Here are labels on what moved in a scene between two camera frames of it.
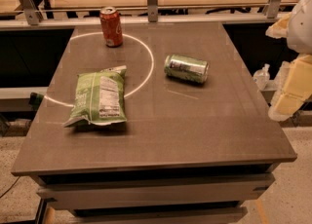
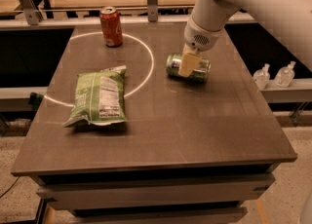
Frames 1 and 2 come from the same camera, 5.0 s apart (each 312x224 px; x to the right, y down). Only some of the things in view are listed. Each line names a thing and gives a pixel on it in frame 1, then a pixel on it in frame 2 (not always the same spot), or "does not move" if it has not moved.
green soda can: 186,68 does not move
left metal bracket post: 33,15 does not move
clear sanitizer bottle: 262,76 does not move
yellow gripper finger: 293,88 -> 198,39
